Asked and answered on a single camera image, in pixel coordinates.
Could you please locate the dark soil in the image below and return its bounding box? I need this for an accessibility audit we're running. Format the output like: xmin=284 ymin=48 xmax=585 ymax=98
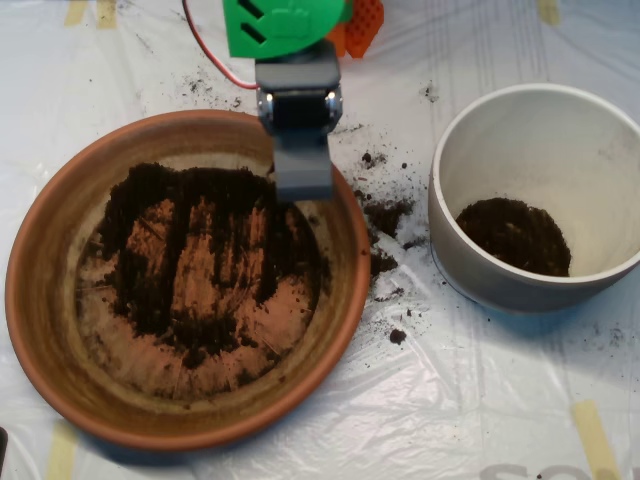
xmin=454 ymin=197 xmax=572 ymax=279
xmin=87 ymin=162 xmax=331 ymax=396

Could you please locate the spilled soil pile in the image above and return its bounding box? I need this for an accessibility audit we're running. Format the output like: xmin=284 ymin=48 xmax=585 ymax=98
xmin=352 ymin=187 xmax=419 ymax=279

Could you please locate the white ceramic pot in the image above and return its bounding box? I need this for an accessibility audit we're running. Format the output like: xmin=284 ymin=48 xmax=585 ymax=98
xmin=427 ymin=82 xmax=640 ymax=314

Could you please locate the terracotta saucer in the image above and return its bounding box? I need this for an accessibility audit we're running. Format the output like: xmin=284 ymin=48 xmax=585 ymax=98
xmin=4 ymin=109 xmax=372 ymax=454

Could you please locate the clear plastic cover sheet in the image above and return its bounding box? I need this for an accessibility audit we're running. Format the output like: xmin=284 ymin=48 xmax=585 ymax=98
xmin=0 ymin=0 xmax=640 ymax=480

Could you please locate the red white servo cable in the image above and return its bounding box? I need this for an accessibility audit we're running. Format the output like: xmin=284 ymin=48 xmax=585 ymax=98
xmin=180 ymin=0 xmax=260 ymax=92

